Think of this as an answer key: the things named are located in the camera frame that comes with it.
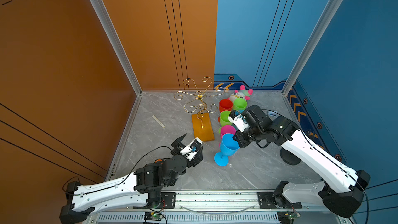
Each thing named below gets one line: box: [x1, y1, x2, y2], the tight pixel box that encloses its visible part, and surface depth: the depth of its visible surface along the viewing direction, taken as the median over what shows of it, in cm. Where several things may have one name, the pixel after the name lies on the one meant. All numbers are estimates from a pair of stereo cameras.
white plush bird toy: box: [229, 85, 254, 103], surface depth 114 cm
